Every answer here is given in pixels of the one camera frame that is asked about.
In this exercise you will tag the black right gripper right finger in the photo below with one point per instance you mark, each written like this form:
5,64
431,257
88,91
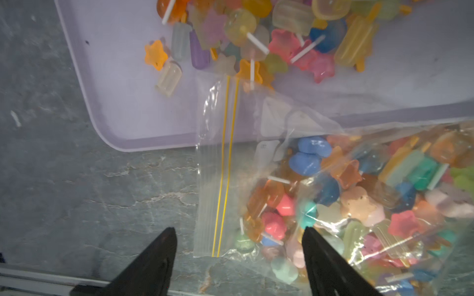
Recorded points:
328,272

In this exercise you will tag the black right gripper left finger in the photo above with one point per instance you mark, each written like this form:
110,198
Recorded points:
148,275

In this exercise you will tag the pile of loose candies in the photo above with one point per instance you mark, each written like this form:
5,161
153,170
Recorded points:
255,40

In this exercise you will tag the lilac plastic tray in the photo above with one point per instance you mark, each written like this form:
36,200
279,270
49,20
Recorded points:
421,69

